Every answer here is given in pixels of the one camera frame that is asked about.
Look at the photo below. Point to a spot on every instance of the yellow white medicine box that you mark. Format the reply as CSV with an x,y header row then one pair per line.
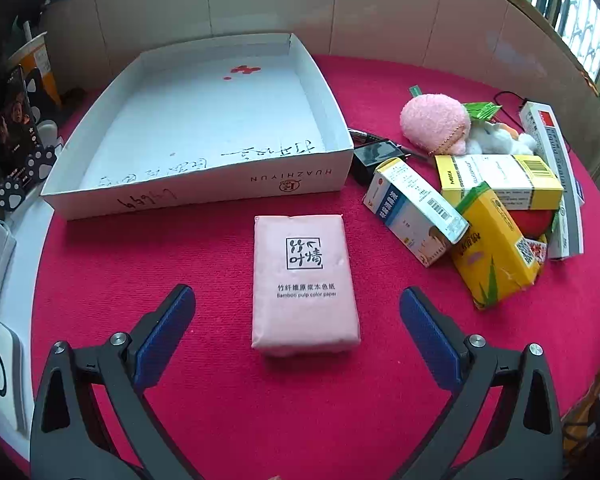
x,y
495,180

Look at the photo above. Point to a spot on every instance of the long white sealant box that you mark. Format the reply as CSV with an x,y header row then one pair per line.
x,y
555,155

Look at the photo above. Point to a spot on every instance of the white plush toy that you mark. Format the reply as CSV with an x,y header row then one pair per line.
x,y
495,140

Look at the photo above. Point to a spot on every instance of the red cigarette pack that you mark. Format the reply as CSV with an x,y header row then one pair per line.
x,y
530,251

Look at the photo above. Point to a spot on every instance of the pink plush toy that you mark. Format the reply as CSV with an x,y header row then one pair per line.
x,y
430,120

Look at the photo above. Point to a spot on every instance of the white cardboard box tray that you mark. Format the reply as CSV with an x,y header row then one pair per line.
x,y
205,110

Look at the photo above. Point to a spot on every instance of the black white phone stand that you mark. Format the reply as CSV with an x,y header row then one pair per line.
x,y
35,165

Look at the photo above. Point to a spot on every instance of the orange drink cup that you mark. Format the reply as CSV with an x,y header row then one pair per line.
x,y
35,65

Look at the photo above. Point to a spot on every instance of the pink tissue pack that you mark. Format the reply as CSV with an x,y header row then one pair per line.
x,y
305,310

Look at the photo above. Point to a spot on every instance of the red plush toy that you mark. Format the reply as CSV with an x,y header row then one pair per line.
x,y
535,222

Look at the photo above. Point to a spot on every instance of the black rectangular device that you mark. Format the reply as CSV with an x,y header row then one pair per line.
x,y
375,157

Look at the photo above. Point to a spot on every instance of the yellow tissue pack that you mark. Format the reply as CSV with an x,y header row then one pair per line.
x,y
490,255

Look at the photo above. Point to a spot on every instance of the red felt table cover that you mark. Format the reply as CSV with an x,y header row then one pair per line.
x,y
180,260

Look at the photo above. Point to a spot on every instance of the blue white medicine box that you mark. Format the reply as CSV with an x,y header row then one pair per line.
x,y
410,205

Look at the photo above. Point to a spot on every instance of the window with metal grille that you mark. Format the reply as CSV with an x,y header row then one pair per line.
x,y
580,20

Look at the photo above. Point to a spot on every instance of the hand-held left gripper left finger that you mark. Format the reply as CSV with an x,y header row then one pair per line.
x,y
165,340

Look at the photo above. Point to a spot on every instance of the green packet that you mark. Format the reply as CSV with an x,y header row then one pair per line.
x,y
480,110

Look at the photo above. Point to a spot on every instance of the white straw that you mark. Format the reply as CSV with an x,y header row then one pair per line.
x,y
26,30

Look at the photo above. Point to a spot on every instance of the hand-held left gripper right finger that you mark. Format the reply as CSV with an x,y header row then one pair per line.
x,y
430,340

